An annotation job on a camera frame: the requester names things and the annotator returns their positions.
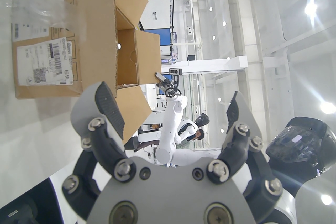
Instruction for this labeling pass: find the clear plastic bag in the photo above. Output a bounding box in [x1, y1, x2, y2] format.
[0, 0, 88, 39]

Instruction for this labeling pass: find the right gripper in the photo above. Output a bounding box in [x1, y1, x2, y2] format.
[154, 72, 175, 97]

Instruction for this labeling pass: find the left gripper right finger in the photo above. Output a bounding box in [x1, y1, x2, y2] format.
[207, 91, 284, 213]

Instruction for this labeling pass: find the robot body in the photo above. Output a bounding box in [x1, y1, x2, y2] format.
[0, 117, 336, 224]

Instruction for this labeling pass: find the white partition panel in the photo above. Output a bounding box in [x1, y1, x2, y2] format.
[140, 0, 173, 29]

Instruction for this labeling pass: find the person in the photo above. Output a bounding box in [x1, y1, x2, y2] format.
[187, 129, 205, 143]

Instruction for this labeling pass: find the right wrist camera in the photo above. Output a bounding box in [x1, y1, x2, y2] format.
[169, 68, 183, 95]

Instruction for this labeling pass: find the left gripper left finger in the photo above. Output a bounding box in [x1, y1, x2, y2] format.
[62, 81, 137, 221]

